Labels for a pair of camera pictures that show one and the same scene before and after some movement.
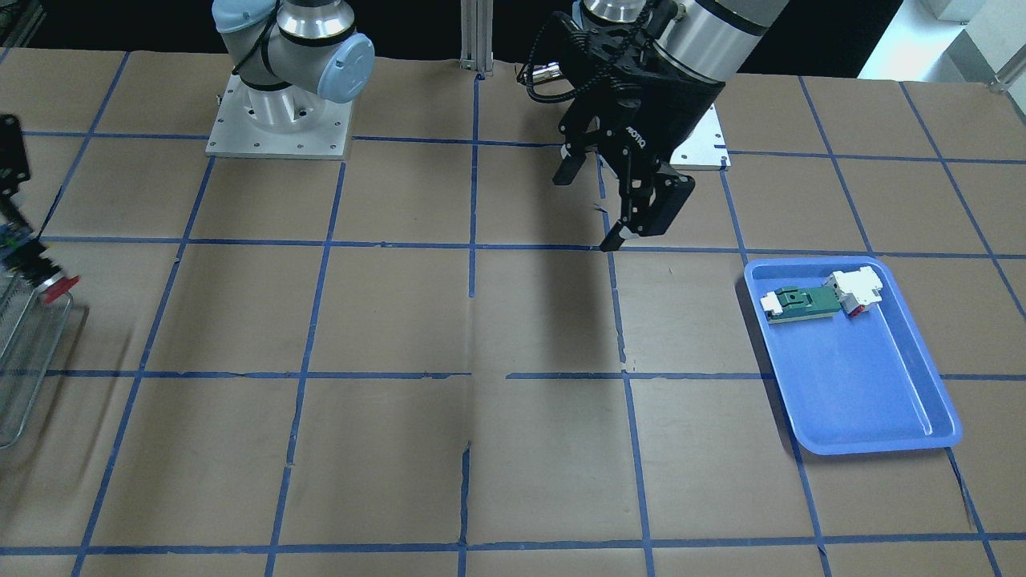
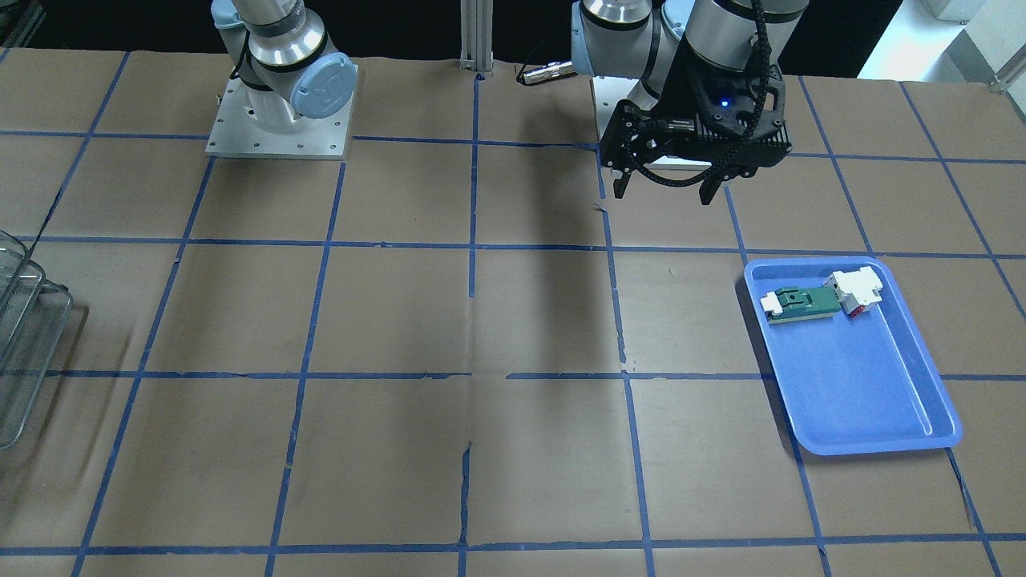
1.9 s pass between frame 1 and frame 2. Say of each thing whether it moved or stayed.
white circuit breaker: stayed
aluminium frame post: stayed
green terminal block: stayed
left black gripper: moved
